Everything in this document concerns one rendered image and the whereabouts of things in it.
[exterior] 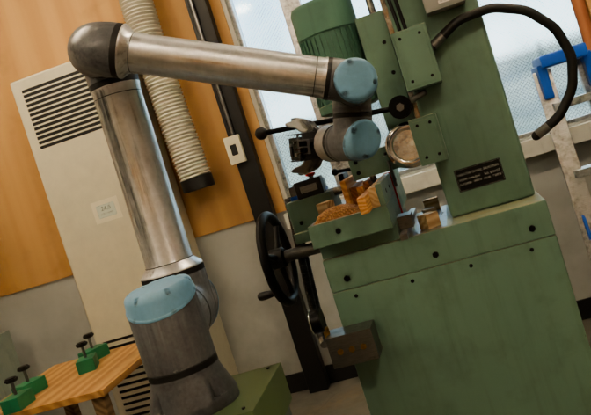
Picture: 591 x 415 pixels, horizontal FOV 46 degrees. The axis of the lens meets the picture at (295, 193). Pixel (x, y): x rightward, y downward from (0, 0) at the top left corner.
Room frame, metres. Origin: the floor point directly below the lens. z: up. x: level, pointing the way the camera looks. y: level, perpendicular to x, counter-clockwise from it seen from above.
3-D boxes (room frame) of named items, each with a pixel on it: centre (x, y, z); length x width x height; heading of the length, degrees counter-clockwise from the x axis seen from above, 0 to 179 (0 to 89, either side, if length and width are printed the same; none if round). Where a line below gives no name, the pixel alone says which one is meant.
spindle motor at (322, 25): (2.00, -0.22, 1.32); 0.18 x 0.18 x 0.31
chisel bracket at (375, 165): (1.99, -0.24, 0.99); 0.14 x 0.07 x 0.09; 77
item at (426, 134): (1.80, -0.37, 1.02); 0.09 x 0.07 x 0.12; 167
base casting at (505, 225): (1.97, -0.34, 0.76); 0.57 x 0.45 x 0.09; 77
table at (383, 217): (2.06, -0.13, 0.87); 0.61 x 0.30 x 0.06; 167
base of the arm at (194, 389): (1.46, 0.33, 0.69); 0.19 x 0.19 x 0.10
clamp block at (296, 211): (2.07, -0.04, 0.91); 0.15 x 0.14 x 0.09; 167
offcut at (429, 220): (1.81, -0.31, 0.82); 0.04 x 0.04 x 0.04; 26
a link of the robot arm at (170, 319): (1.47, 0.33, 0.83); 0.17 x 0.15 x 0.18; 179
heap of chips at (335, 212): (1.81, -0.09, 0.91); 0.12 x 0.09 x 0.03; 77
